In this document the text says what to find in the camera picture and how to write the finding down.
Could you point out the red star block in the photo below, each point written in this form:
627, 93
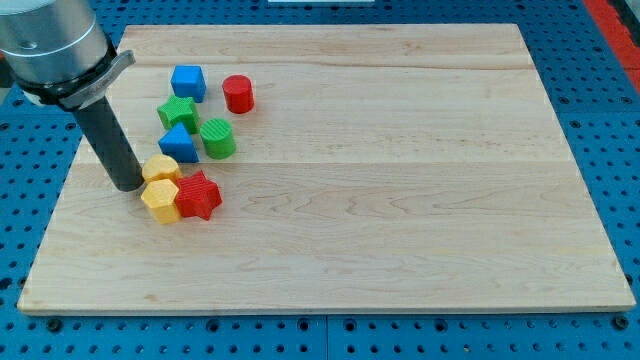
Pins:
198, 196

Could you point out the yellow hexagon block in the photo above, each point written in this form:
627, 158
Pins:
159, 199

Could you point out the blue cube block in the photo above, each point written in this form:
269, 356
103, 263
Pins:
189, 81

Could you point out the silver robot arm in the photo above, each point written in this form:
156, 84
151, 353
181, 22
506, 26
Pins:
58, 52

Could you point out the green cylinder block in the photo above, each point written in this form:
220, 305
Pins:
218, 139

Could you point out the wooden board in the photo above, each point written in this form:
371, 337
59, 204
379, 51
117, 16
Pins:
384, 169

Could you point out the red cylinder block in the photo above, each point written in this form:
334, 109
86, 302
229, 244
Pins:
238, 94

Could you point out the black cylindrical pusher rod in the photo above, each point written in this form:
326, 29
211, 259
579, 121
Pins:
102, 130

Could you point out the yellow half-round block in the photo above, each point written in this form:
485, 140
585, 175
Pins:
160, 167

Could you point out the blue triangle block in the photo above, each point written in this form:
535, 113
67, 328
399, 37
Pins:
178, 144

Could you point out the green star block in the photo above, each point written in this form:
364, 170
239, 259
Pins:
179, 110

